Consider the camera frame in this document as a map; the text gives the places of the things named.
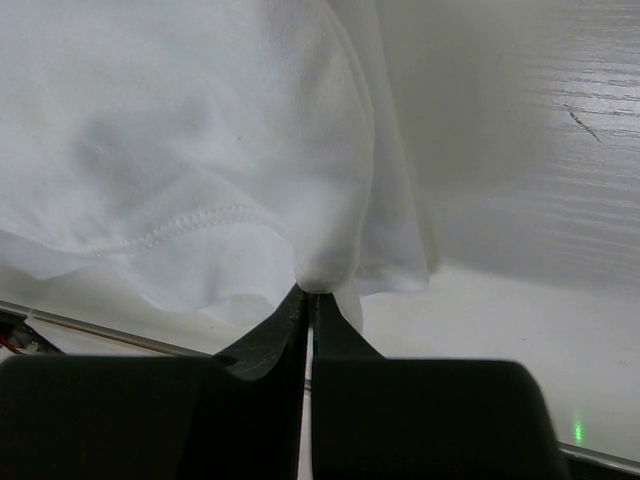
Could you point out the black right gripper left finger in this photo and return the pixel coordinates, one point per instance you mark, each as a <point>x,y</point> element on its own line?
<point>232,415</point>

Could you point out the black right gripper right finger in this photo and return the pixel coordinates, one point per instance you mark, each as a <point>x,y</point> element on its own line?
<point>373,417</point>

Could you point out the white fabric skirt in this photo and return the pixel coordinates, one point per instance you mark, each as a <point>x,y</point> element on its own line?
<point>213,154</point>

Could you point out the aluminium table edge rail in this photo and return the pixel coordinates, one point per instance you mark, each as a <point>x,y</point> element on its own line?
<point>573,452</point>

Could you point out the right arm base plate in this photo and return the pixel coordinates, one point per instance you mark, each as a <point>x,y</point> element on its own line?
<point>20,339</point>

